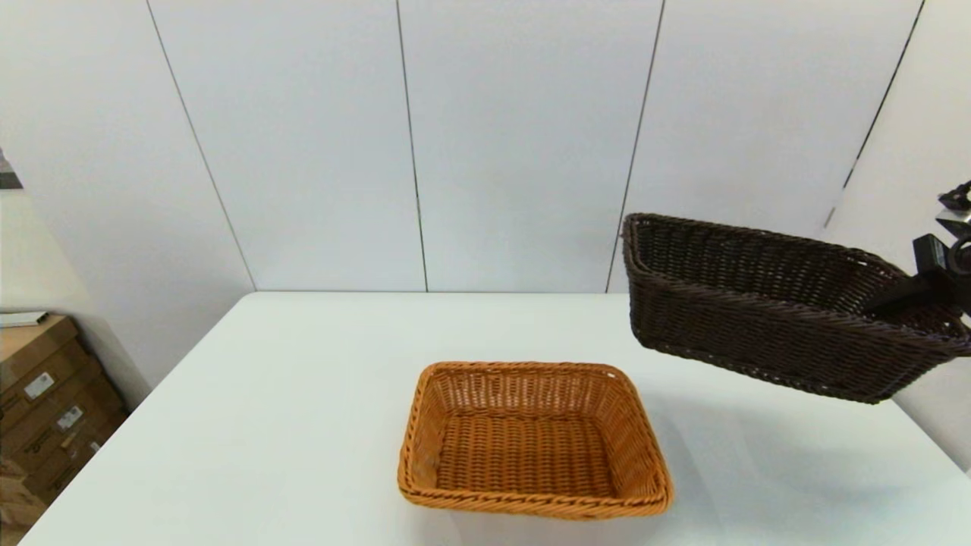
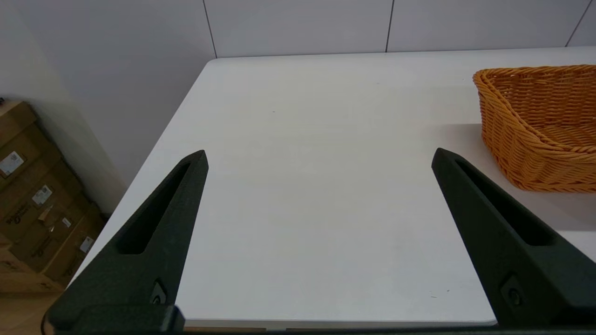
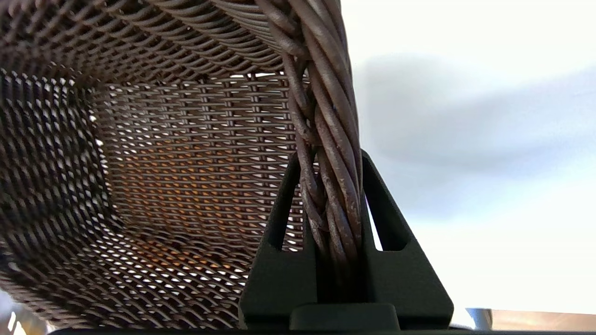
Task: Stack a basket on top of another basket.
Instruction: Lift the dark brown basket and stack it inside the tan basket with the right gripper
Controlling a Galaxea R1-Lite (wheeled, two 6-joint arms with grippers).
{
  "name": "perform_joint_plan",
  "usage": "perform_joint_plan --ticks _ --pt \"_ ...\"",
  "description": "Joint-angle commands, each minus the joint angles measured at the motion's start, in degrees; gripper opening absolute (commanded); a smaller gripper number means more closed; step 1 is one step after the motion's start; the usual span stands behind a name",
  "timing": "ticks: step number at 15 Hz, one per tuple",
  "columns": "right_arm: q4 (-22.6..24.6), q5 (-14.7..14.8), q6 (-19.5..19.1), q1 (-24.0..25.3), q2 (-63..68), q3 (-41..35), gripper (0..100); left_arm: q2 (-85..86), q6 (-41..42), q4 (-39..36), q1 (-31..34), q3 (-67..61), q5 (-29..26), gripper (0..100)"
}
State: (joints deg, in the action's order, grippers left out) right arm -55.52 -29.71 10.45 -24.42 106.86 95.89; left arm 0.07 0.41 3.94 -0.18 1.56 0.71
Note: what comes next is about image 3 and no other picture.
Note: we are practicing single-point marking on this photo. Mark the orange wicker basket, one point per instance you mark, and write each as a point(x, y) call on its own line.
point(195, 179)

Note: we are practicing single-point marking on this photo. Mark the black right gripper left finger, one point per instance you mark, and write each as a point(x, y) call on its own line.
point(279, 279)

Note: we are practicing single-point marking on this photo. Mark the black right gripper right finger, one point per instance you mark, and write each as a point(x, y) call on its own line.
point(405, 284)

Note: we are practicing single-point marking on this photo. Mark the dark brown wicker basket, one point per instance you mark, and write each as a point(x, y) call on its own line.
point(330, 163)

